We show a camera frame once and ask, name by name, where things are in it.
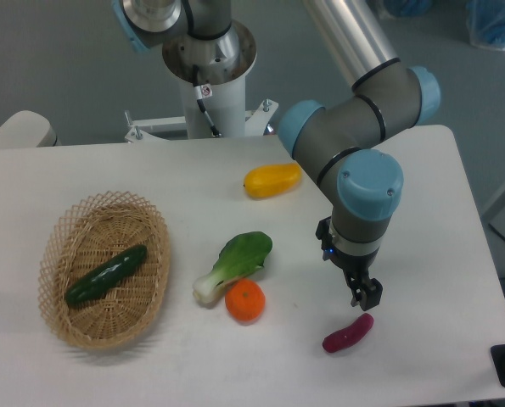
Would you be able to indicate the green cucumber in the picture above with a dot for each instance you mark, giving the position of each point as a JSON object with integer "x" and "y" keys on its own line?
{"x": 97, "y": 282}

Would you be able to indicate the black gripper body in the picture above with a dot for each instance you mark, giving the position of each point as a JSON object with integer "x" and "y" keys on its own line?
{"x": 354, "y": 259}

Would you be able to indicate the green bok choy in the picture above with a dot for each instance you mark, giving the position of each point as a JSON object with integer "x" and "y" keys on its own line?
{"x": 242, "y": 256}

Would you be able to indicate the orange tangerine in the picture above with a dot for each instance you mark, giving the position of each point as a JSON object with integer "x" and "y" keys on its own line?
{"x": 245, "y": 301}

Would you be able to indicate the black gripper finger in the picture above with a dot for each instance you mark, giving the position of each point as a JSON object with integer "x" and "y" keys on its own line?
{"x": 353, "y": 284}
{"x": 370, "y": 293}

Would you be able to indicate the white chair armrest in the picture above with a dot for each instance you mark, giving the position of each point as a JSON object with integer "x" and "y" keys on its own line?
{"x": 27, "y": 129}

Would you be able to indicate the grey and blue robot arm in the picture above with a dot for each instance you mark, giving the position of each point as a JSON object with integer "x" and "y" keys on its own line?
{"x": 335, "y": 147}

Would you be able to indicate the purple sweet potato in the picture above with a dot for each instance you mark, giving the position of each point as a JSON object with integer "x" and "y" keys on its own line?
{"x": 350, "y": 335}

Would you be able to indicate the woven wicker basket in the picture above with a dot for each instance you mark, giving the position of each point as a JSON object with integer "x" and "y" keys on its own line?
{"x": 87, "y": 235}

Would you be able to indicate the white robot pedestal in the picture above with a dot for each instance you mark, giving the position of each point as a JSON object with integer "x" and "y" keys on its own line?
{"x": 211, "y": 76}

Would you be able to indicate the blue plastic bag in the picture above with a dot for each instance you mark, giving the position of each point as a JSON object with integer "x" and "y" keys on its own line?
{"x": 485, "y": 21}

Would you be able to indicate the yellow papaya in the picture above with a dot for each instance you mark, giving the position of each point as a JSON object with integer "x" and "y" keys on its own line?
{"x": 271, "y": 180}

